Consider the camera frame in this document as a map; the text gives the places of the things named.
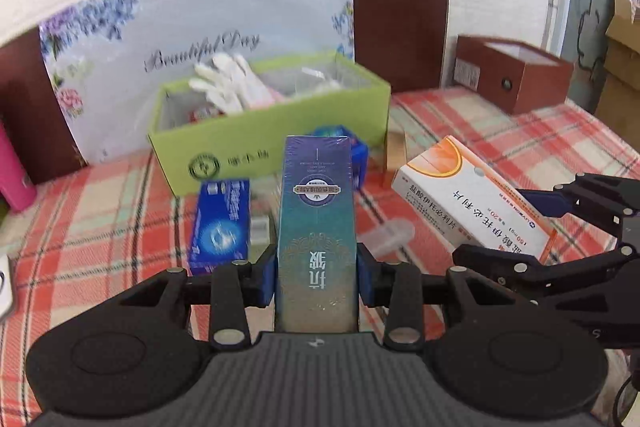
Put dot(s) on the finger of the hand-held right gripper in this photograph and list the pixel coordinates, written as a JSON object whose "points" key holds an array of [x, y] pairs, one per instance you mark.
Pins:
{"points": [[547, 203], [500, 259]]}

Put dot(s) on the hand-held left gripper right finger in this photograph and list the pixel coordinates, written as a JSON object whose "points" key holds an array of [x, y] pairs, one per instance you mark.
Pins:
{"points": [[364, 279]]}

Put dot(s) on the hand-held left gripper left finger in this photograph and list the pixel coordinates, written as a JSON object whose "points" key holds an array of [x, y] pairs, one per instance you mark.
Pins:
{"points": [[267, 277]]}

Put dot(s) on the teal tall box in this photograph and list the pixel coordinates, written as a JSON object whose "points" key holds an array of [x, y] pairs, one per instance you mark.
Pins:
{"points": [[317, 227]]}

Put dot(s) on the orange white medicine box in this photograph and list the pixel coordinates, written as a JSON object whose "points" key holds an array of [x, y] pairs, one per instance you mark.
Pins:
{"points": [[465, 197]]}

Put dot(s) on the light green cardboard box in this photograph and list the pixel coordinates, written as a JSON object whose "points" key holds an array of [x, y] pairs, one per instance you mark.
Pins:
{"points": [[250, 142]]}

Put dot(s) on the red tape roll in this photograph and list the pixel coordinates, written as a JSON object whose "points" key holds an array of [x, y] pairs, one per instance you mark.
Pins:
{"points": [[204, 113]]}

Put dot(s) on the pink cloth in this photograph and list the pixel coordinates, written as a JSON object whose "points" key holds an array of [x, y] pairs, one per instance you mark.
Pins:
{"points": [[274, 96]]}

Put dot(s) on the white glove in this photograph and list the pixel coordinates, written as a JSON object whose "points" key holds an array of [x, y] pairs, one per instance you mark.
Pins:
{"points": [[225, 67], [222, 97]]}

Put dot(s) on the small white packet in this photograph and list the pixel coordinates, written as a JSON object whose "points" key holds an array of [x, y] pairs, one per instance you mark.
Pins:
{"points": [[259, 228]]}

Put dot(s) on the clear plastic container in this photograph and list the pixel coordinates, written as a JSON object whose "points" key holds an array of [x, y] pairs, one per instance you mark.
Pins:
{"points": [[387, 234]]}

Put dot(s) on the blue toothpaste box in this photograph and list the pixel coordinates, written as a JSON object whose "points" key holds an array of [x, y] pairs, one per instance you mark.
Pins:
{"points": [[220, 227]]}

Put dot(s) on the blue small box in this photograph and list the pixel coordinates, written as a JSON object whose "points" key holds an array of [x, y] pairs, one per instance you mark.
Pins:
{"points": [[357, 162]]}

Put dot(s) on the gold cosmetic box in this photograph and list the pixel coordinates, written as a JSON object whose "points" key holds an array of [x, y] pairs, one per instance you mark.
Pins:
{"points": [[396, 154]]}

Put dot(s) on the brown cardboard box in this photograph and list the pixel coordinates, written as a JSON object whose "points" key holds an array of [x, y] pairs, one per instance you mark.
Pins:
{"points": [[520, 72]]}

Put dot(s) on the tan cardboard carton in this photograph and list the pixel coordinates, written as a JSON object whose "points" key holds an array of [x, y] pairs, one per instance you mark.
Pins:
{"points": [[622, 57]]}

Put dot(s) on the plaid bed sheet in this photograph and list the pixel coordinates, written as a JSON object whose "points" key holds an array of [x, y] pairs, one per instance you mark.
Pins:
{"points": [[100, 227]]}

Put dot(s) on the brown wooden headboard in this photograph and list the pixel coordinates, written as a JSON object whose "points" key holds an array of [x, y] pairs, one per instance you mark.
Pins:
{"points": [[400, 22]]}

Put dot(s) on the white power bank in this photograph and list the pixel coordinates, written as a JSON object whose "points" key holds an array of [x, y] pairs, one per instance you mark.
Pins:
{"points": [[5, 287]]}

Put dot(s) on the pink thermos bottle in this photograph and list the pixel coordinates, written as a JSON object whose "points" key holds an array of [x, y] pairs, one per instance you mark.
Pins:
{"points": [[14, 172]]}

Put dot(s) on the floral plastic bag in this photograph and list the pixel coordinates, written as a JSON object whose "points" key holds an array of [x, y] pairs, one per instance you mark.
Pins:
{"points": [[165, 22]]}

